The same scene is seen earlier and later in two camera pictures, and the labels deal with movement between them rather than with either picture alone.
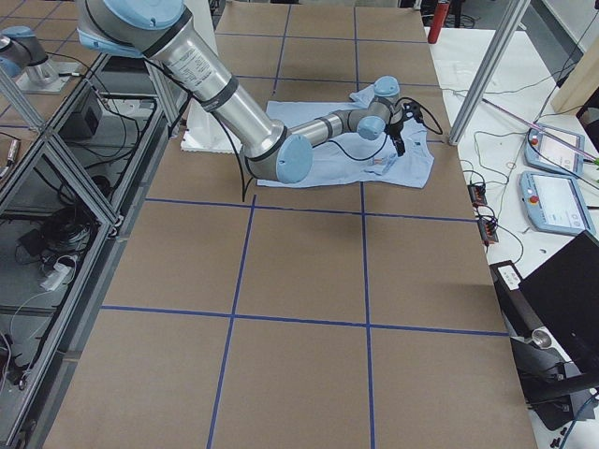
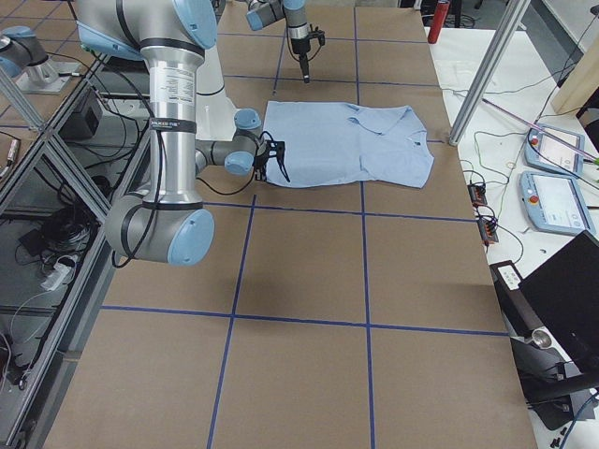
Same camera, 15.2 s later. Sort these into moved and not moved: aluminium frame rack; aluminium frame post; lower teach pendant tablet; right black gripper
Moved: right black gripper
Not moved: lower teach pendant tablet; aluminium frame post; aluminium frame rack
